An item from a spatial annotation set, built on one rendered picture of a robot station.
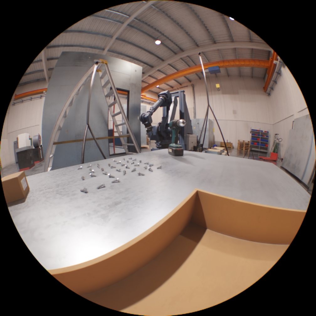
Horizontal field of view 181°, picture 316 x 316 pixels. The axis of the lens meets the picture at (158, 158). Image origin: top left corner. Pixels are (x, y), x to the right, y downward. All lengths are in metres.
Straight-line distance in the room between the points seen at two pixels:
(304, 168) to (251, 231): 2.64
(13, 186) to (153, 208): 0.40
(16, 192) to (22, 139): 5.55
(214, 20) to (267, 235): 8.27
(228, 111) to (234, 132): 2.22
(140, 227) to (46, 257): 0.15
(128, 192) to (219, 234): 0.19
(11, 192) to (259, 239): 0.52
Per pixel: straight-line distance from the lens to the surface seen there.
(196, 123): 7.26
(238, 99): 11.86
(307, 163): 2.79
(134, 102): 2.98
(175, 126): 0.63
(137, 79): 3.37
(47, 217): 0.24
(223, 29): 8.74
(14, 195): 0.40
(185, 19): 8.06
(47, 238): 0.20
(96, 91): 2.66
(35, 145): 7.51
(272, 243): 0.18
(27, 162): 5.75
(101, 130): 2.44
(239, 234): 0.15
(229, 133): 11.10
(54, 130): 1.62
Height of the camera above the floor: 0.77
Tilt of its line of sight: 12 degrees down
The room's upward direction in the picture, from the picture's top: straight up
